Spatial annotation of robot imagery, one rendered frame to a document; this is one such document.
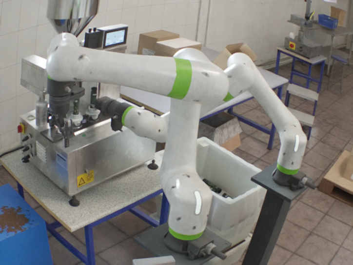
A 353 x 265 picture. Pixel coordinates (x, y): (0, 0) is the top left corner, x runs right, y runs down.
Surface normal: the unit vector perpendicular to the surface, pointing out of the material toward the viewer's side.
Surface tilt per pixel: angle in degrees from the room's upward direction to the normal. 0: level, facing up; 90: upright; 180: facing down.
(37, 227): 90
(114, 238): 0
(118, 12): 90
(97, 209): 0
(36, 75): 90
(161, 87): 113
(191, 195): 20
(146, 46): 90
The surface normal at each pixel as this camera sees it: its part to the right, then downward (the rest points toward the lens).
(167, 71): 0.25, -0.05
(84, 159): 0.75, 0.37
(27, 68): -0.65, 0.29
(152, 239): 0.11, -0.88
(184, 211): -0.41, 0.36
